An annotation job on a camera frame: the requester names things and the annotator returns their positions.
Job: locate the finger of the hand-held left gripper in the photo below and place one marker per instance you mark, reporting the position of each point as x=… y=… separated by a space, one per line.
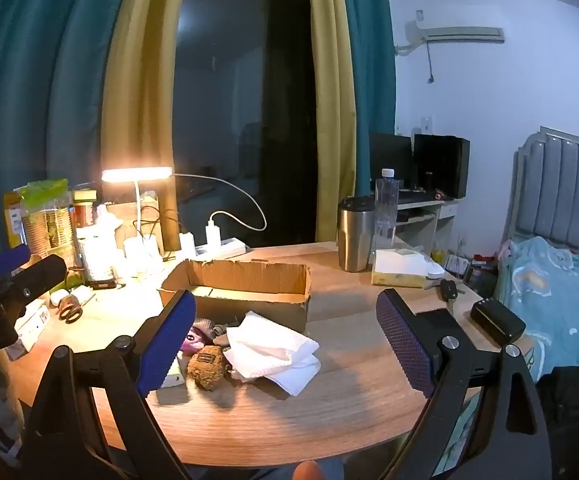
x=6 y=262
x=39 y=276

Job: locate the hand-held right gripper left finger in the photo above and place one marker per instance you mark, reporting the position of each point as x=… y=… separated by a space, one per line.
x=167 y=340

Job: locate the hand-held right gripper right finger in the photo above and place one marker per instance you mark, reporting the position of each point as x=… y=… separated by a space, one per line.
x=404 y=345

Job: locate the cartoon print tissue pack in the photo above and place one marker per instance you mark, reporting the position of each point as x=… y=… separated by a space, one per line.
x=173 y=376

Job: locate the brown fuzzy plush pouch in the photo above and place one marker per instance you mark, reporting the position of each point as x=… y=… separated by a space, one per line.
x=209 y=367

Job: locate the grey sock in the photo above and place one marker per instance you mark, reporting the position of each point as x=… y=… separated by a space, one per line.
x=224 y=332

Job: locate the cardboard box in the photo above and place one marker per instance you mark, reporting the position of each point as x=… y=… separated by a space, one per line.
x=269 y=285

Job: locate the person's right hand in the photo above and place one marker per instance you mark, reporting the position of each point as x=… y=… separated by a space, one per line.
x=310 y=471

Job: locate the white small carton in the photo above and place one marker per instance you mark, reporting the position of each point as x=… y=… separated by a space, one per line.
x=34 y=322

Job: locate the black car key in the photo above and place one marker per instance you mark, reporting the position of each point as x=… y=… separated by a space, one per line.
x=450 y=290

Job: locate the yellow tissue box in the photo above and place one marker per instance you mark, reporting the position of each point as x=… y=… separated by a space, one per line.
x=399 y=267

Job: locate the black rectangular case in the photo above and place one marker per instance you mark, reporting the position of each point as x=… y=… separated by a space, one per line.
x=497 y=320

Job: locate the white power strip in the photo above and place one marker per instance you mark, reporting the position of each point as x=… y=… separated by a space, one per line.
x=227 y=248

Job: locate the stainless steel tumbler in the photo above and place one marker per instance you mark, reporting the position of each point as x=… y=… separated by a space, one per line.
x=355 y=237

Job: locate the white computer desk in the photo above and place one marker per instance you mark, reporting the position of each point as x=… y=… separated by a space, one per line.
x=424 y=215

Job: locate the clear plastic water bottle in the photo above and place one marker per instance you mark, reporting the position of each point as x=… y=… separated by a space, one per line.
x=385 y=210

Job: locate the white desk lamp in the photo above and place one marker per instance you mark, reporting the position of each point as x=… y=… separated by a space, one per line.
x=137 y=174

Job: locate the light blue printed blanket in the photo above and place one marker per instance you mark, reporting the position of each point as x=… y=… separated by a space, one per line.
x=559 y=305

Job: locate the teal curtain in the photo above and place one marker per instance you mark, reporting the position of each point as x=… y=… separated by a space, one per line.
x=369 y=60
x=39 y=85

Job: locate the dark cloth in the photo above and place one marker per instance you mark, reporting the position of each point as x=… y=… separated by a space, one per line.
x=574 y=410

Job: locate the black computer tower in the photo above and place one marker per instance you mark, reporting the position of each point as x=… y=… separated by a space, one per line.
x=442 y=165

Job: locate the black computer monitor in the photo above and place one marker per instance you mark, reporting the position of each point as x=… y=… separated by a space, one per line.
x=390 y=160

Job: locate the grey padded headboard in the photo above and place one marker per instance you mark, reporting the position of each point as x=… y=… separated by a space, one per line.
x=559 y=185

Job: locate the yellow curtain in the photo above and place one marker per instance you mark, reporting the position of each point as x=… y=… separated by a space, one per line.
x=142 y=75
x=332 y=100

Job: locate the white air conditioner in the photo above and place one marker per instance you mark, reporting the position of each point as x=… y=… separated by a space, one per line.
x=457 y=34

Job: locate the white wall socket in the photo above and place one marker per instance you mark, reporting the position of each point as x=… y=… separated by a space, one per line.
x=427 y=123

